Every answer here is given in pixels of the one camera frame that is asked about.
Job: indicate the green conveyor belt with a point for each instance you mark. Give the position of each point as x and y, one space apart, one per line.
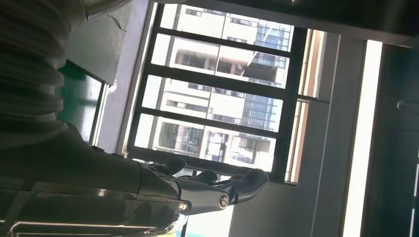
75 98

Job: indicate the narrow side window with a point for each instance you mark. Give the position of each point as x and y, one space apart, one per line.
304 98

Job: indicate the black framed window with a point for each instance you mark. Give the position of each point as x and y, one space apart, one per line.
212 81

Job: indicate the aluminium conveyor frame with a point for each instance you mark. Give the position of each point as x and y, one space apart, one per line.
98 114

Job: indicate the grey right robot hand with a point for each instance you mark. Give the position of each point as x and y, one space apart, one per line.
82 183

